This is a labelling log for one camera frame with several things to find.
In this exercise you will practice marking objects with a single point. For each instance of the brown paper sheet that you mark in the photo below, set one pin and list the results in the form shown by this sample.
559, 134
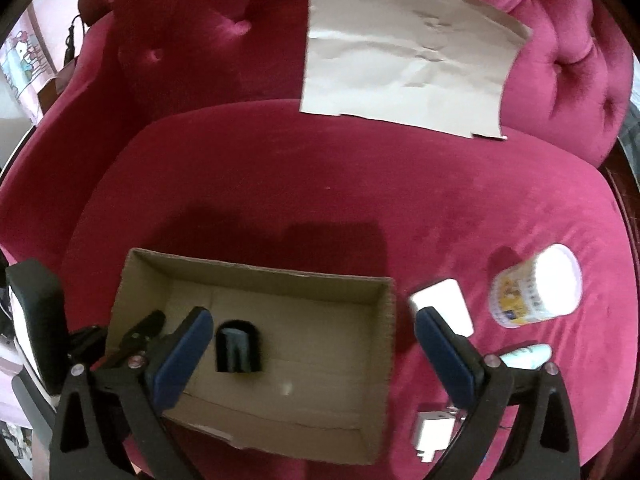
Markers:
400, 60

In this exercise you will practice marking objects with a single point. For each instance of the black glossy cap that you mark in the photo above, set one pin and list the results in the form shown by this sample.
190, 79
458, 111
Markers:
237, 347

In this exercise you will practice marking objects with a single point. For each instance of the brown wooden furniture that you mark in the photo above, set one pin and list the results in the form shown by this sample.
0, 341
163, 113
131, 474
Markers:
52, 90

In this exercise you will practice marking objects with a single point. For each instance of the brown cardboard box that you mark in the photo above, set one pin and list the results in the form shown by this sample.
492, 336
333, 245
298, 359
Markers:
310, 360

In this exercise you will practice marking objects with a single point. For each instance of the light blue bottle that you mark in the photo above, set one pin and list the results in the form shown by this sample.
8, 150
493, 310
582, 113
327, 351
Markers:
527, 355

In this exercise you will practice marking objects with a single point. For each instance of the white rectangular box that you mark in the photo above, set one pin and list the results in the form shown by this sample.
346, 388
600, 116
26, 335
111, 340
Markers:
445, 300

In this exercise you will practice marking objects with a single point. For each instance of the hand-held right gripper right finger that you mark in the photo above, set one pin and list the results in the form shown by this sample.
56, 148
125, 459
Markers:
445, 360

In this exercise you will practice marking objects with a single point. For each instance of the cartoon printed curtain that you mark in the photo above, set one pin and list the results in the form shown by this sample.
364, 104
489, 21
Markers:
20, 60

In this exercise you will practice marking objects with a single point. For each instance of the cotton swab container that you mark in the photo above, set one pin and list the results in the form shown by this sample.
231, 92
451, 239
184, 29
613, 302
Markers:
540, 285

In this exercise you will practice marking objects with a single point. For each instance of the white plug adapter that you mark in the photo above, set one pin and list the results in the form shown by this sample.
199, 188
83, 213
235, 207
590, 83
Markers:
430, 432

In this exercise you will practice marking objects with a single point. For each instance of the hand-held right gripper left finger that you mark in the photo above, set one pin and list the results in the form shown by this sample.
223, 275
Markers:
180, 365

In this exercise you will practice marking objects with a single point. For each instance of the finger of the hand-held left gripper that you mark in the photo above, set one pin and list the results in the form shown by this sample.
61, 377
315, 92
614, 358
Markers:
145, 332

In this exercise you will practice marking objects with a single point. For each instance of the red velvet sofa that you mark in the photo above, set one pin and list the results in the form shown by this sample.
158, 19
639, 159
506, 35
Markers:
300, 185

